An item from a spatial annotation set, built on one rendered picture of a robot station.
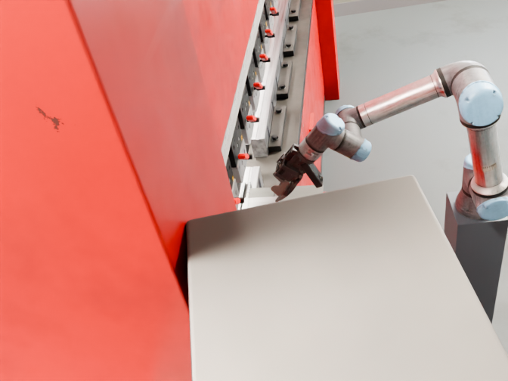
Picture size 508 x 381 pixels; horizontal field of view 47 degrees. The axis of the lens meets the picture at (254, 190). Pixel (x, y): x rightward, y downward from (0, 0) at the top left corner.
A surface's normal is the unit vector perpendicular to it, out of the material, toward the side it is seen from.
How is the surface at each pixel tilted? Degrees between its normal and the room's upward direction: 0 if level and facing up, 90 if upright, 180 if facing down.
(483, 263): 90
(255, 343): 0
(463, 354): 0
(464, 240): 90
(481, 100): 83
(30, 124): 90
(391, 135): 0
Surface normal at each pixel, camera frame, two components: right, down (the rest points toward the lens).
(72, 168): -0.11, 0.67
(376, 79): -0.17, -0.74
